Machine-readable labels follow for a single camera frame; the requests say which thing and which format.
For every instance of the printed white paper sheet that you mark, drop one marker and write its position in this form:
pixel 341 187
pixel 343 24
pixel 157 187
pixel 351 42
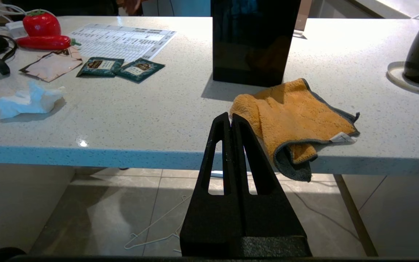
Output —
pixel 122 41

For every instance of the white round coaster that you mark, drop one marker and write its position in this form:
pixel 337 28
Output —
pixel 395 77

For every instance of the orange microfiber cloth grey trim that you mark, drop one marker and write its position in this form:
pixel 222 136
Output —
pixel 289 116

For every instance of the red toy chili pepper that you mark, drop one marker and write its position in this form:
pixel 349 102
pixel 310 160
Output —
pixel 45 42

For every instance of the acrylic table sign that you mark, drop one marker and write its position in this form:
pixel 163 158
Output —
pixel 301 22

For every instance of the dark metal table leg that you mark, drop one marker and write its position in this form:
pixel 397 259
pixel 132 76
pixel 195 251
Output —
pixel 356 218

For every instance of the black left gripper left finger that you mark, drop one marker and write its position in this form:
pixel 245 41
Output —
pixel 209 225

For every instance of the green tea sachet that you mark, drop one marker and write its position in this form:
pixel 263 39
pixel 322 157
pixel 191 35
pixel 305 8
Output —
pixel 140 69
pixel 100 67

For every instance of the person in black shirt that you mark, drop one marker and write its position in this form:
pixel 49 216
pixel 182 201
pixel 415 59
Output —
pixel 67 6

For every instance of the black glossy tissue box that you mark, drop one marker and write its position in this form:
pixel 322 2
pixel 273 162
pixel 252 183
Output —
pixel 253 43

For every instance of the red toy bell pepper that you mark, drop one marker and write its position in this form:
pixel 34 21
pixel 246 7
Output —
pixel 41 25

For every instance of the beige torn sachet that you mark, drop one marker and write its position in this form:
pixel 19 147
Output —
pixel 52 66

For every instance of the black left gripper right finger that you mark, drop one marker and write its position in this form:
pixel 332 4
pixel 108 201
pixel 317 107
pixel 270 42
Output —
pixel 271 218

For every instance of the crumpled white tissue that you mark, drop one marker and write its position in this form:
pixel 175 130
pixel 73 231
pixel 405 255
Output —
pixel 27 103

